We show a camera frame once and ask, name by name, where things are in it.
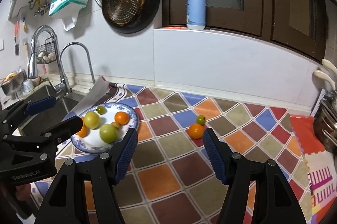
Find blue white porcelain plate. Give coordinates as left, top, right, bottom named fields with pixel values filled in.
left=71, top=102, right=139, bottom=154

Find small green fruit on plate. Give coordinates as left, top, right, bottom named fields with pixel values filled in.
left=96, top=106, right=106, bottom=115

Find large orange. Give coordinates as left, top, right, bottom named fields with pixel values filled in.
left=76, top=117, right=87, bottom=138

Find orange tangerine with stem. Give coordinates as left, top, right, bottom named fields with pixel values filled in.
left=187, top=123, right=205, bottom=139

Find tangerine on plate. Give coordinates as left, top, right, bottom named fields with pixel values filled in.
left=114, top=111, right=130, bottom=125

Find large green apple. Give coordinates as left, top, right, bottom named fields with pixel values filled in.
left=99, top=123, right=118, bottom=144

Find wire sponge basket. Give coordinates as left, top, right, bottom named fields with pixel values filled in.
left=36, top=37, right=56, bottom=64

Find black frying pan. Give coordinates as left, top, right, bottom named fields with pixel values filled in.
left=102, top=0, right=160, bottom=34

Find small green tangerine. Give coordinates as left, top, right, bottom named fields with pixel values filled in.
left=196, top=115, right=206, bottom=126

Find steel kitchen sink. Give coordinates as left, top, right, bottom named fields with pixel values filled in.
left=0, top=82, right=87, bottom=137

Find chrome kitchen faucet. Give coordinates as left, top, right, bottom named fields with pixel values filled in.
left=27, top=25, right=71, bottom=94

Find colourful checkered table mat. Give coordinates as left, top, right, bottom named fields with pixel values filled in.
left=30, top=82, right=314, bottom=224

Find brown longan fruit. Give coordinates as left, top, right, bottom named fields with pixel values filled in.
left=111, top=122, right=120, bottom=130

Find yellow-green apple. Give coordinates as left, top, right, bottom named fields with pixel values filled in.
left=84, top=111, right=100, bottom=129

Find red patterned cloth mat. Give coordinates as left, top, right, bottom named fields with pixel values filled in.
left=290, top=115, right=336, bottom=223

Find blue pump soap bottle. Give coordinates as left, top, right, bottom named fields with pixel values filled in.
left=186, top=0, right=206, bottom=30

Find thin gooseneck faucet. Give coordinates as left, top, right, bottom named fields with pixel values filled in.
left=59, top=41, right=96, bottom=85

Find steel pots with white handles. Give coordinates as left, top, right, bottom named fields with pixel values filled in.
left=311, top=70, right=336, bottom=154

